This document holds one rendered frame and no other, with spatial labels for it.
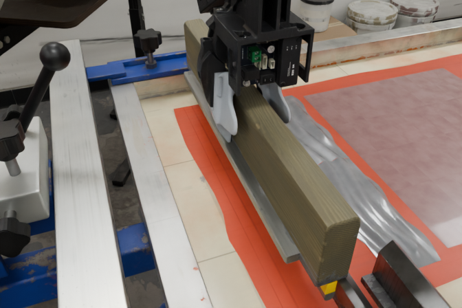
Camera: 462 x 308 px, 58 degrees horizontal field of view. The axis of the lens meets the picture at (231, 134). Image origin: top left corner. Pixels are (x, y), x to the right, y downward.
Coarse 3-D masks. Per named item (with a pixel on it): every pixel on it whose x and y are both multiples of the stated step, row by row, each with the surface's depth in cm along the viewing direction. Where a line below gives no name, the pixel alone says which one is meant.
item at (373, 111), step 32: (416, 64) 81; (448, 64) 81; (320, 96) 72; (352, 96) 72; (384, 96) 72; (416, 96) 72; (448, 96) 72; (192, 128) 65; (352, 128) 65; (384, 128) 65; (416, 128) 65; (448, 128) 65; (224, 160) 58
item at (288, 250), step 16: (192, 80) 59; (208, 112) 53; (224, 144) 48; (240, 160) 46; (240, 176) 44; (256, 192) 42; (256, 208) 41; (272, 208) 40; (272, 224) 38; (288, 240) 37; (288, 256) 36
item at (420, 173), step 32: (352, 160) 58; (384, 160) 58; (416, 160) 58; (448, 160) 58; (224, 192) 53; (384, 192) 53; (416, 192) 53; (448, 192) 53; (256, 224) 49; (416, 224) 49; (448, 224) 49; (256, 256) 46; (448, 256) 46; (256, 288) 43; (288, 288) 43
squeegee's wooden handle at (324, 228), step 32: (192, 32) 57; (192, 64) 60; (256, 96) 44; (256, 128) 40; (256, 160) 42; (288, 160) 35; (288, 192) 35; (320, 192) 32; (288, 224) 37; (320, 224) 31; (352, 224) 30; (320, 256) 32; (352, 256) 33
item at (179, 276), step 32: (384, 32) 85; (416, 32) 85; (448, 32) 87; (320, 64) 80; (128, 96) 65; (128, 128) 59; (128, 160) 57; (160, 160) 53; (160, 192) 48; (160, 224) 45; (160, 256) 41; (192, 256) 41; (192, 288) 39
